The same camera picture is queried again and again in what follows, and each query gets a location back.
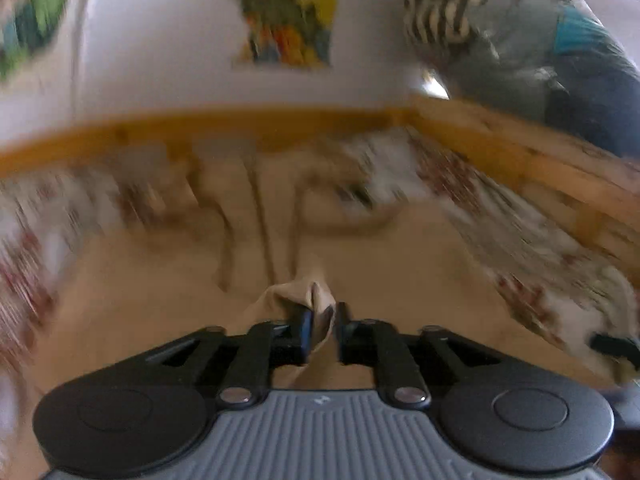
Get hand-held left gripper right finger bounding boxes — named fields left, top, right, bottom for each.
left=334, top=302, right=507, bottom=409

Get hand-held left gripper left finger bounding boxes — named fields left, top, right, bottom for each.
left=142, top=305, right=317, bottom=409

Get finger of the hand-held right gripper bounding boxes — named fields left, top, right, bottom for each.
left=592, top=333, right=640, bottom=358

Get beige pants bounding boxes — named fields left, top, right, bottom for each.
left=10, top=150, right=616, bottom=480

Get plastic-wrapped clothes bundle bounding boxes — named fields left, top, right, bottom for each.
left=384, top=0, right=640, bottom=160

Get floral patterned bedsheet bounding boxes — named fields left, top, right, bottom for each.
left=0, top=127, right=640, bottom=396

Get black white striped cloth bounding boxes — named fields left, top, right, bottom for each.
left=403, top=0, right=497, bottom=57

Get wooden bed frame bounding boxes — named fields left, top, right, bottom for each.
left=0, top=94, right=640, bottom=273

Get colourful wall poster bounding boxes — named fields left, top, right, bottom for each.
left=226, top=0, right=339, bottom=69

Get green patterned wall poster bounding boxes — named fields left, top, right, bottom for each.
left=0, top=0, right=77, bottom=83

